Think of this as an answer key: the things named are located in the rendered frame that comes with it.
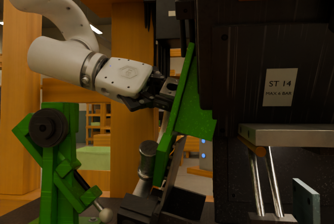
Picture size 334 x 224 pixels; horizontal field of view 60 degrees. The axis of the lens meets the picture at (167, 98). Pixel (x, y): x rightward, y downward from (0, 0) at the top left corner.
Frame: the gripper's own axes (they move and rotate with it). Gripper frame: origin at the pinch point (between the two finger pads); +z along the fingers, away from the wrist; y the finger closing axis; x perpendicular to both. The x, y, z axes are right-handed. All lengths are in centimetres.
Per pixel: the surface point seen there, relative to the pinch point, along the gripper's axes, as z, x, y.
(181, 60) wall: -118, 599, 819
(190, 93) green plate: 4.8, -7.7, -6.1
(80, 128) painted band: -414, 867, 576
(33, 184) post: -40, 54, -7
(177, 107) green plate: 3.5, -6.5, -9.0
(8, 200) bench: -40, 48, -16
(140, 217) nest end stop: 3.2, 7.9, -23.4
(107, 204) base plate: -8.8, 34.7, -12.1
